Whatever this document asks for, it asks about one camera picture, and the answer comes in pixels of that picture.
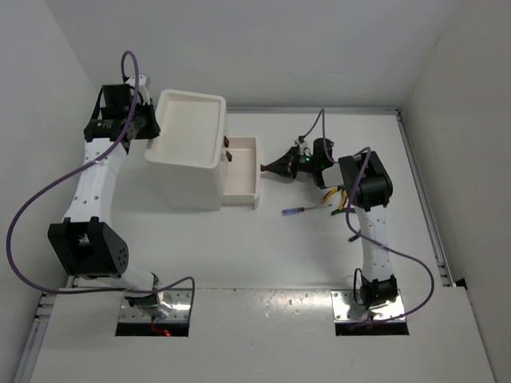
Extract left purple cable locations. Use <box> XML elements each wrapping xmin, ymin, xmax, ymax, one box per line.
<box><xmin>5</xmin><ymin>50</ymin><xmax>196</xmax><ymax>294</ymax></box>

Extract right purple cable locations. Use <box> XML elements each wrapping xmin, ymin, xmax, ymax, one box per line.
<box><xmin>301</xmin><ymin>108</ymin><xmax>436</xmax><ymax>328</ymax></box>

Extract yellow handled pliers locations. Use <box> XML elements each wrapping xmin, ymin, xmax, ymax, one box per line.
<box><xmin>322</xmin><ymin>185</ymin><xmax>349</xmax><ymax>211</ymax></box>

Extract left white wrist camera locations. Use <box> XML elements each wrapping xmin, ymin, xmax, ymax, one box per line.
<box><xmin>124</xmin><ymin>74</ymin><xmax>152</xmax><ymax>105</ymax></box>

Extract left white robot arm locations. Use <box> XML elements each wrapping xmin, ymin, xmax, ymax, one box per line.
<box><xmin>48</xmin><ymin>76</ymin><xmax>168</xmax><ymax>318</ymax></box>

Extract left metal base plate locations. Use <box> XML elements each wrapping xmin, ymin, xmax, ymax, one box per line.
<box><xmin>118</xmin><ymin>289</ymin><xmax>193</xmax><ymax>324</ymax></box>

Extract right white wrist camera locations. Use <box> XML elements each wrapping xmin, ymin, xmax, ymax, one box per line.
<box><xmin>295</xmin><ymin>137</ymin><xmax>310</xmax><ymax>156</ymax></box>

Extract metal base plate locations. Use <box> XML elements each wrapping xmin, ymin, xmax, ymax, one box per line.
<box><xmin>331</xmin><ymin>290</ymin><xmax>406</xmax><ymax>324</ymax></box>
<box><xmin>118</xmin><ymin>289</ymin><xmax>193</xmax><ymax>324</ymax></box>

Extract purple cable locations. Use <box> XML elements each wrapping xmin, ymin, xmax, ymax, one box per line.
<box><xmin>5</xmin><ymin>50</ymin><xmax>196</xmax><ymax>294</ymax></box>
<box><xmin>301</xmin><ymin>108</ymin><xmax>436</xmax><ymax>328</ymax></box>

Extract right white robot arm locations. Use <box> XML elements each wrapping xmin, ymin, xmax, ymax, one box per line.
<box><xmin>260</xmin><ymin>138</ymin><xmax>398</xmax><ymax>309</ymax></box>

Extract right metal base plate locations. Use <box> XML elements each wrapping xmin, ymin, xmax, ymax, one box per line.
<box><xmin>331</xmin><ymin>290</ymin><xmax>406</xmax><ymax>324</ymax></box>

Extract green handled cutters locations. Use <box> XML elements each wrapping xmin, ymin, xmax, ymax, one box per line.
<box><xmin>331</xmin><ymin>209</ymin><xmax>362</xmax><ymax>243</ymax></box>

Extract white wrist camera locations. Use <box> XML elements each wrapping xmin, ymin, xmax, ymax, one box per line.
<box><xmin>295</xmin><ymin>137</ymin><xmax>310</xmax><ymax>156</ymax></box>
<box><xmin>124</xmin><ymin>74</ymin><xmax>152</xmax><ymax>105</ymax></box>

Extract white drawer cabinet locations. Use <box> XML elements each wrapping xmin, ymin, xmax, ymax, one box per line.
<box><xmin>145</xmin><ymin>89</ymin><xmax>228</xmax><ymax>211</ymax></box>

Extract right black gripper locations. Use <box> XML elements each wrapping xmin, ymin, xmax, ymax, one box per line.
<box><xmin>267</xmin><ymin>146</ymin><xmax>319</xmax><ymax>180</ymax></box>

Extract blue handled screwdriver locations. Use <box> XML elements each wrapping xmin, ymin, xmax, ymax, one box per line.
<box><xmin>281</xmin><ymin>204</ymin><xmax>331</xmax><ymax>216</ymax></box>

